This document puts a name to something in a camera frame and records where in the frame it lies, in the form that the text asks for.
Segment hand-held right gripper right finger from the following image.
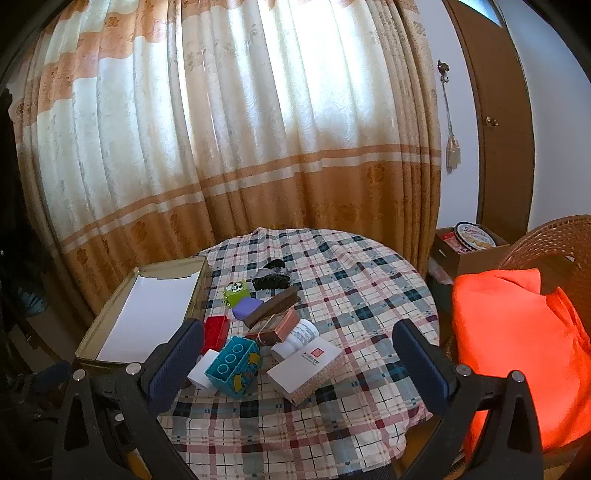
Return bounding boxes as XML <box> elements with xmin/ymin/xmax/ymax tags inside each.
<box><xmin>392</xmin><ymin>318</ymin><xmax>546</xmax><ymax>480</ymax></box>

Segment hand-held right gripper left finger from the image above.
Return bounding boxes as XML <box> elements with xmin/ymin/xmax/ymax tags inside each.
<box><xmin>52</xmin><ymin>318</ymin><xmax>206</xmax><ymax>480</ymax></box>

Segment small white box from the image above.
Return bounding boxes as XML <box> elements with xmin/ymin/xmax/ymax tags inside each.
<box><xmin>187</xmin><ymin>349</ymin><xmax>221</xmax><ymax>393</ymax></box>

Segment red toy block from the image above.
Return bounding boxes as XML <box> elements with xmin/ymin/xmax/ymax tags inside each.
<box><xmin>201</xmin><ymin>316</ymin><xmax>230</xmax><ymax>355</ymax></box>

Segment teal toy block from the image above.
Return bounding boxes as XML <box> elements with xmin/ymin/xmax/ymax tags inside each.
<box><xmin>204</xmin><ymin>336</ymin><xmax>262</xmax><ymax>399</ymax></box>

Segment gold box with white lining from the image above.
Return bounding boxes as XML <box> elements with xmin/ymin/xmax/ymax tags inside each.
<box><xmin>75</xmin><ymin>255</ymin><xmax>212</xmax><ymax>370</ymax></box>

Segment small purple box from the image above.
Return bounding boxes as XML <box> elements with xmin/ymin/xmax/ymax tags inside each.
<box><xmin>231</xmin><ymin>298</ymin><xmax>264</xmax><ymax>320</ymax></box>

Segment green toy block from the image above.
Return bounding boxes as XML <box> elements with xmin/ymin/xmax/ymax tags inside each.
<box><xmin>222</xmin><ymin>281</ymin><xmax>252</xmax><ymax>309</ymax></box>

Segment pink box with string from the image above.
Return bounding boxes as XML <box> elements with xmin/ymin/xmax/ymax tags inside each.
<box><xmin>245</xmin><ymin>308</ymin><xmax>301</xmax><ymax>346</ymax></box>

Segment long dark brown box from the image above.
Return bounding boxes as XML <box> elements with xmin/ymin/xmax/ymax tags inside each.
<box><xmin>244</xmin><ymin>285</ymin><xmax>301</xmax><ymax>329</ymax></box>

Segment white box with red label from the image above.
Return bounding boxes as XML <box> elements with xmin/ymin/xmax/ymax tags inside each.
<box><xmin>266</xmin><ymin>337</ymin><xmax>346</xmax><ymax>406</ymax></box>

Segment black hair claw clip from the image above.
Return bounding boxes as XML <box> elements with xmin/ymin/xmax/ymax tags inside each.
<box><xmin>252</xmin><ymin>259</ymin><xmax>293</xmax><ymax>291</ymax></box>

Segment white jar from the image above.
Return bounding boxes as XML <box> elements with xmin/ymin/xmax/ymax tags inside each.
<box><xmin>270</xmin><ymin>318</ymin><xmax>320</xmax><ymax>361</ymax></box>

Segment orange cloth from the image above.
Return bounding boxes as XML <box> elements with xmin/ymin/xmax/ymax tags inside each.
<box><xmin>451</xmin><ymin>268</ymin><xmax>591</xmax><ymax>455</ymax></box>

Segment plaid tablecloth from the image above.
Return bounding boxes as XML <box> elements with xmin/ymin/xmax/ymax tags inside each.
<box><xmin>157</xmin><ymin>227</ymin><xmax>441</xmax><ymax>480</ymax></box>

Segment cardboard box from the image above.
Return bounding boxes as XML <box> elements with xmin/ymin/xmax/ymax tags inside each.
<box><xmin>431</xmin><ymin>227</ymin><xmax>511</xmax><ymax>278</ymax></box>

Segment red packet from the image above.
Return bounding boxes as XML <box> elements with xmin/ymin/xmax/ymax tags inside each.
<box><xmin>441</xmin><ymin>232</ymin><xmax>469</xmax><ymax>254</ymax></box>

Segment round cookie tin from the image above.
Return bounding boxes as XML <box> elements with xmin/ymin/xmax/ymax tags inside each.
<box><xmin>454</xmin><ymin>222</ymin><xmax>497</xmax><ymax>250</ymax></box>

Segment brown wicker chair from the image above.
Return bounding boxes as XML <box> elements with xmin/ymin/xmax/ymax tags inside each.
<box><xmin>443</xmin><ymin>215</ymin><xmax>591</xmax><ymax>480</ymax></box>

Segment cream and orange curtain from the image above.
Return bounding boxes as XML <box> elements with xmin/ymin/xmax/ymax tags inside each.
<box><xmin>14</xmin><ymin>0</ymin><xmax>444</xmax><ymax>317</ymax></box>

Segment brown wooden door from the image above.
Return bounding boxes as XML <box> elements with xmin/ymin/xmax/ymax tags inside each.
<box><xmin>443</xmin><ymin>0</ymin><xmax>536</xmax><ymax>241</ymax></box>

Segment curtain tassel cord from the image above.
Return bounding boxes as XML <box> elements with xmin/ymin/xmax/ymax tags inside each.
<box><xmin>442</xmin><ymin>78</ymin><xmax>462</xmax><ymax>175</ymax></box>

